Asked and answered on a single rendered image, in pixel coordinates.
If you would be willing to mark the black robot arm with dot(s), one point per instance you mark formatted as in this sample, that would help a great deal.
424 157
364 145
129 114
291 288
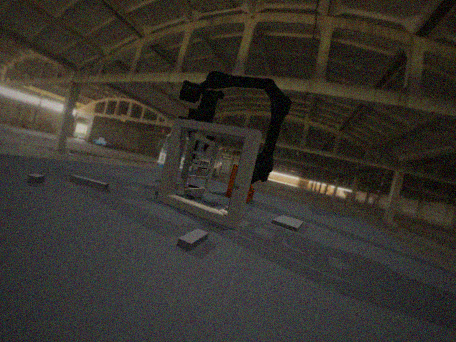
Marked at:
280 106

